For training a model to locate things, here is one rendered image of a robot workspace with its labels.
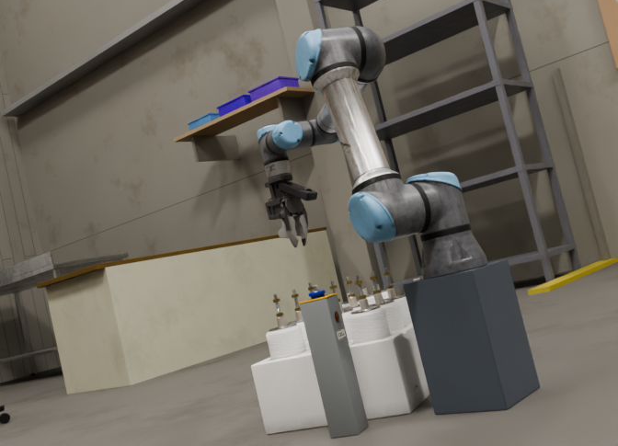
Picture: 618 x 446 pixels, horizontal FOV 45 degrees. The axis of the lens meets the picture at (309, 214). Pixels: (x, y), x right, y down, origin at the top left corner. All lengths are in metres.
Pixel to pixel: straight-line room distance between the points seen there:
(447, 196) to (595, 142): 3.47
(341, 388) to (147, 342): 2.88
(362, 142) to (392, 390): 0.59
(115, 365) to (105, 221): 4.07
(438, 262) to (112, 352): 3.05
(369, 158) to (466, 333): 0.44
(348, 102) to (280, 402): 0.77
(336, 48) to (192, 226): 5.64
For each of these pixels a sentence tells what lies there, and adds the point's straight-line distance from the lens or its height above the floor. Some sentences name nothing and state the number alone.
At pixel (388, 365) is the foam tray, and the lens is 1.81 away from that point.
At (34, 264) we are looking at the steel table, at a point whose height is 1.02.
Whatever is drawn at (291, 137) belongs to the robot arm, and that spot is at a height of 0.75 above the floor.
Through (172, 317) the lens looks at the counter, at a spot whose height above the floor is 0.31.
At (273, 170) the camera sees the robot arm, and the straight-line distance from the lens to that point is 2.19.
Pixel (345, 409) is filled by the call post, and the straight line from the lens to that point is 1.73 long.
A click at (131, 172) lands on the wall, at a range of 7.97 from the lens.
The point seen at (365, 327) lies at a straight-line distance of 1.84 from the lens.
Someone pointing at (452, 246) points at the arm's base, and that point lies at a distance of 1.69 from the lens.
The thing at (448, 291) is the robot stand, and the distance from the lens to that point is 1.66.
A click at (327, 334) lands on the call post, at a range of 1.71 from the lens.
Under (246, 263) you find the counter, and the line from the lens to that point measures 5.12.
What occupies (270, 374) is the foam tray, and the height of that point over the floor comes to 0.15.
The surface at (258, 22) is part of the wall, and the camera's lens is 6.69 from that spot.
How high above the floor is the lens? 0.37
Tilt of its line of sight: 4 degrees up
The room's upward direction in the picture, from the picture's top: 13 degrees counter-clockwise
